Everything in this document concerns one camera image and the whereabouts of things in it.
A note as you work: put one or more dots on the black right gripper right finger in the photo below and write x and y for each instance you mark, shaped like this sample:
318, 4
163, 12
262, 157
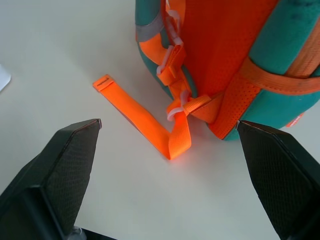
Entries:
280, 175

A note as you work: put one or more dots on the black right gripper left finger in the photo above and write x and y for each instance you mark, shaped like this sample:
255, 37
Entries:
57, 175

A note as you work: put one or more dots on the orange and teal backpack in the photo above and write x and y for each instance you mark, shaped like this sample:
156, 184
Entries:
225, 62

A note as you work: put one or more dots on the white flat object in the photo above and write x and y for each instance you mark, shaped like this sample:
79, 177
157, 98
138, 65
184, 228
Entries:
3, 78

